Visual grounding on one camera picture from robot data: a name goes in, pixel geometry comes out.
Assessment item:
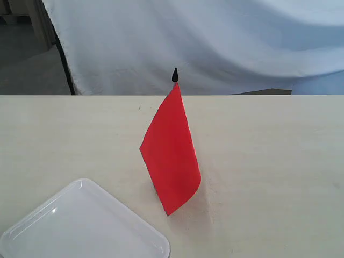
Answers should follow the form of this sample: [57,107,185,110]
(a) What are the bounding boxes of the red flag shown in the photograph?
[139,69,201,216]

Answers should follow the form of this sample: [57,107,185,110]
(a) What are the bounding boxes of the white backdrop cloth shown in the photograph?
[44,1,343,95]

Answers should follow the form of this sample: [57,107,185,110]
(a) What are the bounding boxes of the black backdrop stand pole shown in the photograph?
[53,29,76,96]

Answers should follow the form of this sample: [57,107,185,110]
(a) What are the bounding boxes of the white plastic tray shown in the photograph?
[1,178,170,257]

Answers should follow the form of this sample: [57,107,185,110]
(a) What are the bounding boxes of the wooden furniture in background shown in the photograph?
[1,0,56,52]

